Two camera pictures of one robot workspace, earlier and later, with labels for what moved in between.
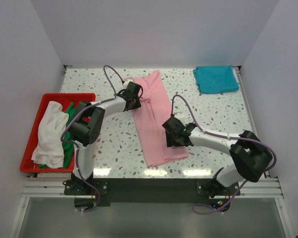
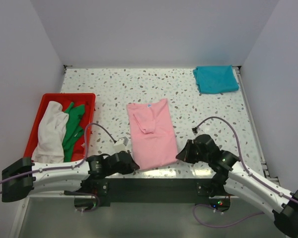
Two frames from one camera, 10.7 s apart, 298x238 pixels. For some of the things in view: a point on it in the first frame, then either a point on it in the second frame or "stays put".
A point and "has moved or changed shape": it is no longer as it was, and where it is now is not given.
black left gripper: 137,104 → 132,166
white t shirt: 49,153 stays put
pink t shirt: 155,110 has moved or changed shape
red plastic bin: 28,165 stays put
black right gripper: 171,142 → 185,154
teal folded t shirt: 215,79 stays put
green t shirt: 68,149 stays put
